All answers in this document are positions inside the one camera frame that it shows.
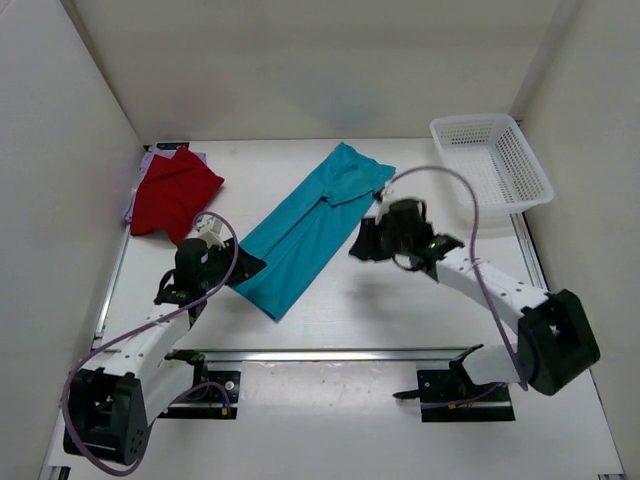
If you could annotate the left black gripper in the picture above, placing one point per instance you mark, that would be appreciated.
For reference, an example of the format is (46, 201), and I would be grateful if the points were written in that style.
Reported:
(245, 266)

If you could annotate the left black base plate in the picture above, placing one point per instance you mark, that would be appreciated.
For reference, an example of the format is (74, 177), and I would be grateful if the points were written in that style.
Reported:
(211, 403)

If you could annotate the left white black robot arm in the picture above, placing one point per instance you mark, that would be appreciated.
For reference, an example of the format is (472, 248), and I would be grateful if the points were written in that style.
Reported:
(110, 407)

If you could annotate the white plastic basket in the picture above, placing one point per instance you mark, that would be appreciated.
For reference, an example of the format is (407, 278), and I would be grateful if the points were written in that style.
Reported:
(492, 153)

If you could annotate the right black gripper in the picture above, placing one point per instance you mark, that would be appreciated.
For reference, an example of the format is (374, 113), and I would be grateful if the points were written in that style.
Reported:
(365, 246)

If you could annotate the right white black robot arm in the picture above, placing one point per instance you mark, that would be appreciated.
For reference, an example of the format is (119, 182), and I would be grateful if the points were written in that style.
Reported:
(555, 342)

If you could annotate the dark label sticker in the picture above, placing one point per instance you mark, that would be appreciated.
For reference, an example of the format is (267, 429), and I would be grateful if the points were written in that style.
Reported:
(171, 145)

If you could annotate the red t-shirt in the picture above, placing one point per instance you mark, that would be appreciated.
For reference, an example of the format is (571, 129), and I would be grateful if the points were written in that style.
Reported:
(172, 192)

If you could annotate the teal t-shirt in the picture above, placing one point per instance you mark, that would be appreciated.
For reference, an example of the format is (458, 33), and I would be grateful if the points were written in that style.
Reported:
(302, 234)

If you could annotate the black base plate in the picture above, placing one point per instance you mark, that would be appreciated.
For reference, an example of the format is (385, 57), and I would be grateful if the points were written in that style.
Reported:
(211, 403)
(443, 399)

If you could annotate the purple t-shirt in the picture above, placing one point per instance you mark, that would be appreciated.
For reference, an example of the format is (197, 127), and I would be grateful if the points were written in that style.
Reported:
(143, 169)

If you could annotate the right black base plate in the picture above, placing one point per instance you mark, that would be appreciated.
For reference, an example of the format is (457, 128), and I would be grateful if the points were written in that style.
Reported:
(443, 399)

